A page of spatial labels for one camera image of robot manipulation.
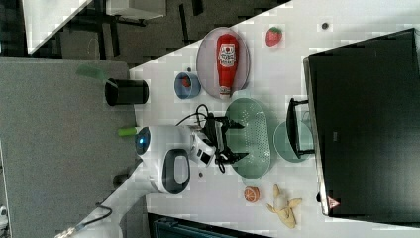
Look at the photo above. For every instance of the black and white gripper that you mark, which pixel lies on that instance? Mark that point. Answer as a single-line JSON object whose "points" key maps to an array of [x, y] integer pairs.
{"points": [[215, 129]]}

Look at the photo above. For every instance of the mint green oval strainer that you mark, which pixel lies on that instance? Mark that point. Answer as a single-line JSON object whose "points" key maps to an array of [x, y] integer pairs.
{"points": [[251, 139]]}

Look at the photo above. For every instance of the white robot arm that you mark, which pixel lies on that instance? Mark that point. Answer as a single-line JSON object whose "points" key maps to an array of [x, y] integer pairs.
{"points": [[166, 152]]}

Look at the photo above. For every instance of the mint green cup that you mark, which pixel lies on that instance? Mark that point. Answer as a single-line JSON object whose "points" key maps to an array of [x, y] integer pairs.
{"points": [[283, 146]]}

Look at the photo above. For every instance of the orange half toy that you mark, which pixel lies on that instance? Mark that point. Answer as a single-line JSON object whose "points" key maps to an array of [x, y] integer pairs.
{"points": [[252, 194]]}

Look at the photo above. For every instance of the blue bowl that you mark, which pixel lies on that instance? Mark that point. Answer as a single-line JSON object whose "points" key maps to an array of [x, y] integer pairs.
{"points": [[187, 93]]}

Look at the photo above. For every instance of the red strawberry in bowl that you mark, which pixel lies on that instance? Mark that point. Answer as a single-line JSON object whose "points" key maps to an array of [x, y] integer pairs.
{"points": [[186, 82]]}

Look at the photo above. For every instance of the large grey round plate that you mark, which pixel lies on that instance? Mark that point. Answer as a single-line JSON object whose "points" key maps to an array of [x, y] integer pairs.
{"points": [[206, 63]]}

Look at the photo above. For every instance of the peeled banana toy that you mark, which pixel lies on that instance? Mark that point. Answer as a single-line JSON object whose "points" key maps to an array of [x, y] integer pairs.
{"points": [[283, 207]]}

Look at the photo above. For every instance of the red ketchup bottle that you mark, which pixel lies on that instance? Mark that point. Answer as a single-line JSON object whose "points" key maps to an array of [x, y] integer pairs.
{"points": [[227, 56]]}

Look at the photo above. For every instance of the green cylinder object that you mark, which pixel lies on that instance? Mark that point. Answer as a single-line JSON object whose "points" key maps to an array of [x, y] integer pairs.
{"points": [[122, 132]]}

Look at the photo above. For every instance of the red strawberry on table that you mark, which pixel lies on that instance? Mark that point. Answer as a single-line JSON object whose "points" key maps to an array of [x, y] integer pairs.
{"points": [[273, 36]]}

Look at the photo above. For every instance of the black and steel toaster oven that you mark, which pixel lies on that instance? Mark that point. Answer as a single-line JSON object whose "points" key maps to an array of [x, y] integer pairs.
{"points": [[364, 110]]}

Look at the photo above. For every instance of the black cylinder post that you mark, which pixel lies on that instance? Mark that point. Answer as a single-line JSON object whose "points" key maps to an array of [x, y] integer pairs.
{"points": [[126, 92]]}

